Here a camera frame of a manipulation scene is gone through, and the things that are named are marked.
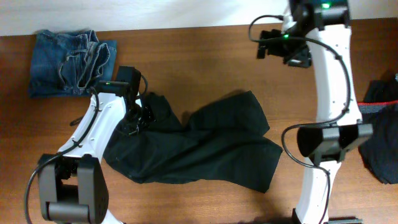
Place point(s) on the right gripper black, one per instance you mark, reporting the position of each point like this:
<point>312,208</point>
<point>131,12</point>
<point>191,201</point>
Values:
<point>303,60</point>

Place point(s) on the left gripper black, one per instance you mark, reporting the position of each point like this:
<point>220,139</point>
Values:
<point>131,130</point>

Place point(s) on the black shorts garment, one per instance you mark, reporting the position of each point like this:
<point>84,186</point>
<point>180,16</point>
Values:
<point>225,140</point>

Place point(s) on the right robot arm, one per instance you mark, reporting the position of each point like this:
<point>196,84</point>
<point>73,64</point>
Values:
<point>317,34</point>

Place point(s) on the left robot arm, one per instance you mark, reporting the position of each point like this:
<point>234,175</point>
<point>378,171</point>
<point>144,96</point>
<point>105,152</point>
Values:
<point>72,188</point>

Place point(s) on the folded blue denim jeans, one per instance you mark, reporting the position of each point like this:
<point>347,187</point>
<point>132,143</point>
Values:
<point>69,64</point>

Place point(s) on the dark garment with red trim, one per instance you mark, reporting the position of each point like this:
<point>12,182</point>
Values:
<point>379,108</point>

